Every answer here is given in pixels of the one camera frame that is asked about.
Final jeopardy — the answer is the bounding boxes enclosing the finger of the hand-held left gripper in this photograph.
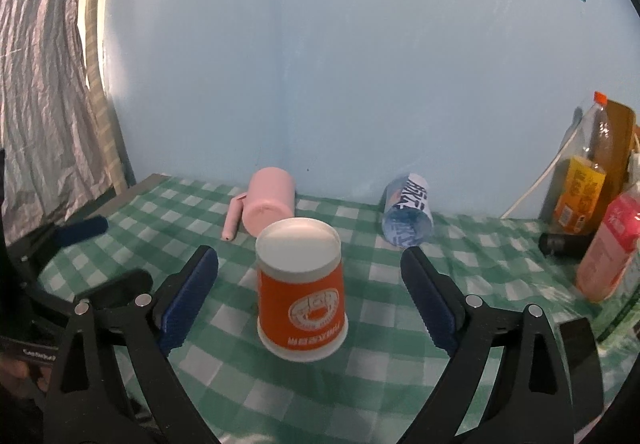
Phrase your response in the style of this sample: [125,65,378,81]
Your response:
[82,269,154,311]
[9,216,109,259]

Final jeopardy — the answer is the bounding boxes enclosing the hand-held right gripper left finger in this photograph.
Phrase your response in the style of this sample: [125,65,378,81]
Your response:
[42,245,221,444]

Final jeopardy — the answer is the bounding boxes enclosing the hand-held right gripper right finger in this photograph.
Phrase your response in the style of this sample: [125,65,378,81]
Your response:
[400,246,576,444]

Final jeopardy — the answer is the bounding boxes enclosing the orange paper cup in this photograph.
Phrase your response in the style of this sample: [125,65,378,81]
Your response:
[255,218,349,363]

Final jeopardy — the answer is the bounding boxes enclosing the green checkered tablecloth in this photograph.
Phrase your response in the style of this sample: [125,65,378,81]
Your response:
[30,174,628,444]

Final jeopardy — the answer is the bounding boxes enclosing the pink mug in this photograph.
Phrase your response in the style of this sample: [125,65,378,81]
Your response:
[222,167,297,241]

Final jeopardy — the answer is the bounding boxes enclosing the grey pleated curtain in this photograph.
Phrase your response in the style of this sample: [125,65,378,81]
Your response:
[0,0,126,247]

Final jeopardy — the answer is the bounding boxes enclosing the small black object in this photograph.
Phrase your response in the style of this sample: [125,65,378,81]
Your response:
[538,232,593,259]

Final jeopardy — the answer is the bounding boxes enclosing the pink drink carton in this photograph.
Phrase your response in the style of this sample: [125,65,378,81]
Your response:
[575,188,640,303]

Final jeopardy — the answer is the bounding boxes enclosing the plastic bottle with orange cap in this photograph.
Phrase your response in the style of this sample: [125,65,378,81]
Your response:
[547,92,612,237]

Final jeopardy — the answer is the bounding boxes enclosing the white cable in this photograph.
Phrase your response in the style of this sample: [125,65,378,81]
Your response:
[500,151,566,219]

